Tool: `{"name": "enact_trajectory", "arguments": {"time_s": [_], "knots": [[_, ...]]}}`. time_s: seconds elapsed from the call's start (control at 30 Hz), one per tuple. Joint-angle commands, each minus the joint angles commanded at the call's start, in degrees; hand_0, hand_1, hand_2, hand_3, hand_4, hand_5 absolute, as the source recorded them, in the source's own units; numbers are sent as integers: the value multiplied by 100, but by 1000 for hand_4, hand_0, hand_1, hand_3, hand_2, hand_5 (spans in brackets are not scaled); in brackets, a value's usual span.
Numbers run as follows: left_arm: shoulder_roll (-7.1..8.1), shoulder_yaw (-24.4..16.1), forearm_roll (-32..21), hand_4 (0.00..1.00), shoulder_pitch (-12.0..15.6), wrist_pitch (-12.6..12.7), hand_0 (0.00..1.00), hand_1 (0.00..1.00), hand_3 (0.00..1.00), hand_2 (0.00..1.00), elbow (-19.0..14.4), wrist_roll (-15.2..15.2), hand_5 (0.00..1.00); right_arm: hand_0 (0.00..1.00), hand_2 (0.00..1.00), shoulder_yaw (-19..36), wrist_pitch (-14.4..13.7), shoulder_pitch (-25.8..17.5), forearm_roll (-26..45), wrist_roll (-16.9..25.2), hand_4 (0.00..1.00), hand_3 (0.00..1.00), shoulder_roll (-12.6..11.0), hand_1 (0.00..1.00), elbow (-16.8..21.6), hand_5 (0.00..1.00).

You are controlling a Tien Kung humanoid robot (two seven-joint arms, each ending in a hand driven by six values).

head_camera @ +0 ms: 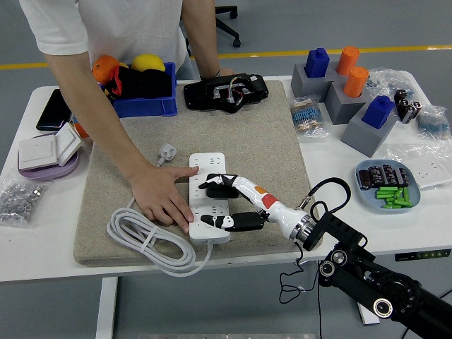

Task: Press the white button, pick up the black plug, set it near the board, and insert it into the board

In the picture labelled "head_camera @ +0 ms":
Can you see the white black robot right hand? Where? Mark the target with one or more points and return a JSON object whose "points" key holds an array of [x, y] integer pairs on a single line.
{"points": [[279, 212]]}

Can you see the clear bag of resistors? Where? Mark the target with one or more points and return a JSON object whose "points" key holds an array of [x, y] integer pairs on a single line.
{"points": [[307, 118]]}

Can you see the grey-brown mat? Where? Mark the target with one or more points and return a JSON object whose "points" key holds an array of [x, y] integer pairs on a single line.
{"points": [[247, 120]]}

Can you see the crumpled clear plastic bag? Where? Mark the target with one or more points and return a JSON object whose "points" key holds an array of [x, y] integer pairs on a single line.
{"points": [[387, 83]]}

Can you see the white wall switch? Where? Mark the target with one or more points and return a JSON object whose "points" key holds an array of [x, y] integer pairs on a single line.
{"points": [[67, 143], [36, 152]]}

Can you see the white table leg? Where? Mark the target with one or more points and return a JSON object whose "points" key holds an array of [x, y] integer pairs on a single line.
{"points": [[369, 316], [106, 307]]}

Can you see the grey block holder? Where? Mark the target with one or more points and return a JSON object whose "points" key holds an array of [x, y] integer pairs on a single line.
{"points": [[358, 136], [337, 106]]}

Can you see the bag of blue resistors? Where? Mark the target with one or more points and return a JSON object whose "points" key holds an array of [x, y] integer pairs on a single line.
{"points": [[433, 123]]}

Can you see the yellow lemon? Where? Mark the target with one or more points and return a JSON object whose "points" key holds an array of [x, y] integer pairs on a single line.
{"points": [[147, 62]]}

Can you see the black smartphone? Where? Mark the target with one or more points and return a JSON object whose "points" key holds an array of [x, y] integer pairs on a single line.
{"points": [[51, 111]]}

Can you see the purple tray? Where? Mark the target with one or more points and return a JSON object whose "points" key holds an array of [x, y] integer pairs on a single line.
{"points": [[44, 173]]}

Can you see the white socket in clear bag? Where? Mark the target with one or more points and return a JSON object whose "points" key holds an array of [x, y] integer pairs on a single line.
{"points": [[429, 173]]}

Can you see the table height control panel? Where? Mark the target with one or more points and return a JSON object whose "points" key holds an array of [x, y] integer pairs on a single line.
{"points": [[416, 255]]}

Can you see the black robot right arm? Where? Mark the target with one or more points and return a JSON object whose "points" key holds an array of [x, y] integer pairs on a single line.
{"points": [[353, 272]]}

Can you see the light blue tray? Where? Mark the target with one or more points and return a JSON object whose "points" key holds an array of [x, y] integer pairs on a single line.
{"points": [[367, 197]]}

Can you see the blue square peg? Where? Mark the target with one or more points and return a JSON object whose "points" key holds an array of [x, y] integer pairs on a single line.
{"points": [[378, 112], [316, 63]]}

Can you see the dark wristband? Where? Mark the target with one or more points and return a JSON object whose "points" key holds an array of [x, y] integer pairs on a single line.
{"points": [[210, 75]]}

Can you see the orange fruit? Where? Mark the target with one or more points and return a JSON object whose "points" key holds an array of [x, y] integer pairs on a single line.
{"points": [[104, 67]]}

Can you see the person's right hand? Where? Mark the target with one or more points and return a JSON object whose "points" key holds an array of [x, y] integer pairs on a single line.
{"points": [[159, 192]]}

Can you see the black opened electronic device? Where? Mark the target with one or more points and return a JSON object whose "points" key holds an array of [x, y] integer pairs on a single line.
{"points": [[199, 93]]}

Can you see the person's left forearm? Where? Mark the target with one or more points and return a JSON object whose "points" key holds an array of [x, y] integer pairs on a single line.
{"points": [[204, 42]]}

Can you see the clear bag of metal nuts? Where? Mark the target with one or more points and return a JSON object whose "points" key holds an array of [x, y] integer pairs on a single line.
{"points": [[17, 202]]}

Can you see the grey block with two holes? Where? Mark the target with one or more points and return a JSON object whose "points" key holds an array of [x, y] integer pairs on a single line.
{"points": [[298, 84]]}

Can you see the blue plastic bin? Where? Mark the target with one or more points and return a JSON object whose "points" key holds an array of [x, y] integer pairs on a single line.
{"points": [[148, 106]]}

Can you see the person's left hand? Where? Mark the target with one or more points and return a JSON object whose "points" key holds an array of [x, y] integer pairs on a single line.
{"points": [[227, 71]]}

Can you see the person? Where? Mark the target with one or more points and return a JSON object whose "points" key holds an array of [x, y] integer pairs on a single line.
{"points": [[123, 28]]}

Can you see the person's right forearm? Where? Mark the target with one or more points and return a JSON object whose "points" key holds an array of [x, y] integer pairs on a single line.
{"points": [[102, 116]]}

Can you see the bag of black capacitors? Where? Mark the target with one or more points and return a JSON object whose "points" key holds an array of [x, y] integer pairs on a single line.
{"points": [[408, 107]]}

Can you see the orange cylinder peg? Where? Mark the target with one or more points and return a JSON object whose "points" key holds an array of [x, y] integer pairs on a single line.
{"points": [[355, 82], [347, 60]]}

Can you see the black office chair base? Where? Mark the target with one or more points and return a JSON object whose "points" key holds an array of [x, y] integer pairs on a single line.
{"points": [[226, 26]]}

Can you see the black capacitor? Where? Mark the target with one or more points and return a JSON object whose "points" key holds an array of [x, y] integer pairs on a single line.
{"points": [[389, 174], [402, 177], [363, 179], [375, 176]]}

